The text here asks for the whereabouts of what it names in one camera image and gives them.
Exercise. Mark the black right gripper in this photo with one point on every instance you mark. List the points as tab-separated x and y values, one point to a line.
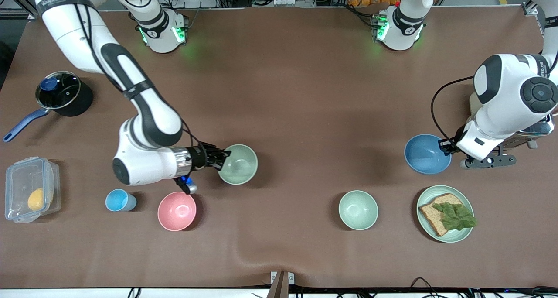
201	156

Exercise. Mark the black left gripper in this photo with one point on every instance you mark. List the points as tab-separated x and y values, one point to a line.
447	146

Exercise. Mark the pale green bowl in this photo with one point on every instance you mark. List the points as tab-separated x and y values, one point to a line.
358	210
239	165

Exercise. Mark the blue bowl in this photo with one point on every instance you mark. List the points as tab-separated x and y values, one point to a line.
425	155

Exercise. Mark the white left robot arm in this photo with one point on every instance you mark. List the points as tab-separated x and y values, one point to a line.
510	88

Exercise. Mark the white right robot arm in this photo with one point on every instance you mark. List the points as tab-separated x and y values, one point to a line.
148	119

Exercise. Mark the pink bowl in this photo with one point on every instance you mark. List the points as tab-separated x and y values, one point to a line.
176	210

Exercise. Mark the brown bread slice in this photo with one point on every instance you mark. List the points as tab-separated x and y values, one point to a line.
433	217

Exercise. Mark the green lettuce leaf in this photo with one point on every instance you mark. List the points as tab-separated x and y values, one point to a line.
455	217

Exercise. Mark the pale green plate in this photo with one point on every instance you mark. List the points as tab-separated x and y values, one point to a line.
425	224

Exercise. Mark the brown table cloth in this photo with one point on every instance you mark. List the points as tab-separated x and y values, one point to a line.
279	93

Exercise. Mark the silver toaster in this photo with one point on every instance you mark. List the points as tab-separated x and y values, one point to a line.
538	132

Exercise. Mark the light blue cup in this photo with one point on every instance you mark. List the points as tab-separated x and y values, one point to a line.
117	200

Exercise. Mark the white power strip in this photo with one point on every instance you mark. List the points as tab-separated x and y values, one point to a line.
287	1

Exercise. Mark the glass pot lid blue knob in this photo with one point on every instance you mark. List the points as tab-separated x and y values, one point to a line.
59	90

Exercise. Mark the yellow lemon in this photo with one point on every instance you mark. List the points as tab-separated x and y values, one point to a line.
35	199

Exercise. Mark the clear plastic food container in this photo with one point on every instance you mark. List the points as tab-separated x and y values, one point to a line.
19	180

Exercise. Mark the metal table edge bracket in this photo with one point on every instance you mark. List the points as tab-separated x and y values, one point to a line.
282	282

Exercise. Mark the metal corner bracket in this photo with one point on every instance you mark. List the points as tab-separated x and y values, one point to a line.
32	15
531	9

